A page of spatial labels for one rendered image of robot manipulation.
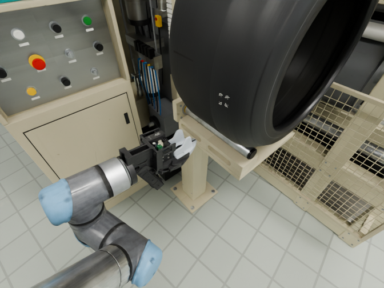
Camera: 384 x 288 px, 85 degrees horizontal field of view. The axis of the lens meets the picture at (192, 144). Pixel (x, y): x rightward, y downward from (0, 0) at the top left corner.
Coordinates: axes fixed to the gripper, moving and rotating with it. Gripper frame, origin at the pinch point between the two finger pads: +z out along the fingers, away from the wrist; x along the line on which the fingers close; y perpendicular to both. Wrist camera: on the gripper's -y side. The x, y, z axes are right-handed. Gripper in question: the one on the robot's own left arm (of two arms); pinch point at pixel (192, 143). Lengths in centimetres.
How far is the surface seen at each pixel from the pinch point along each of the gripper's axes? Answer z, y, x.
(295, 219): 83, -92, -29
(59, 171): -30, -49, 62
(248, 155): 18.7, -8.4, -8.3
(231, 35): 2.0, 28.7, -4.5
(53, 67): -16, 0, 68
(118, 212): -9, -103, 56
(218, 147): 17.4, -12.9, 3.1
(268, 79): 6.2, 22.4, -12.3
